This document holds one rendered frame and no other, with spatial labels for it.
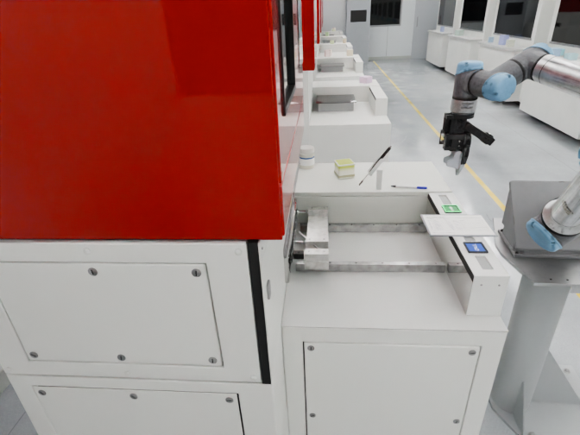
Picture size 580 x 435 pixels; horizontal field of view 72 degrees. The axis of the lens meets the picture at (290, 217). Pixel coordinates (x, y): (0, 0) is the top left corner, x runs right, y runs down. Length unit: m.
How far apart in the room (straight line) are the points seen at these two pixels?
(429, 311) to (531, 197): 0.62
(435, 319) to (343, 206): 0.63
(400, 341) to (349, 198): 0.64
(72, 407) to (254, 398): 0.51
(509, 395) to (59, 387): 1.72
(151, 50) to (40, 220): 0.43
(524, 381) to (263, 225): 1.51
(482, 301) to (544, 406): 1.06
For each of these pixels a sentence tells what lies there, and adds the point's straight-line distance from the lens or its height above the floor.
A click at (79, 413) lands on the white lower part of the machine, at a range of 1.33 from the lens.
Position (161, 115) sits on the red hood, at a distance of 0.73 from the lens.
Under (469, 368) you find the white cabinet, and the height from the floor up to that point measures 0.68.
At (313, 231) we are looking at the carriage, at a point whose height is 0.88.
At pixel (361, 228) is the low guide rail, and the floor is 0.84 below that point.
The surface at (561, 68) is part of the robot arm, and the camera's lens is 1.31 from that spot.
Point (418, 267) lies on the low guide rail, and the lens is 1.41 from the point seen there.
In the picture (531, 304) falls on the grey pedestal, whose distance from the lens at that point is 1.78.
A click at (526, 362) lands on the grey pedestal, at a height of 0.32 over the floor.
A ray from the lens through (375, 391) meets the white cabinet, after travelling 1.37.
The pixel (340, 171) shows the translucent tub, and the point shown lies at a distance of 1.72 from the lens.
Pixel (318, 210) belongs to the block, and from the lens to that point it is 1.60.
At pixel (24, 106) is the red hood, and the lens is 0.85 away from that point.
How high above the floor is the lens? 1.62
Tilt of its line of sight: 28 degrees down
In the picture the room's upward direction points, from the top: 3 degrees counter-clockwise
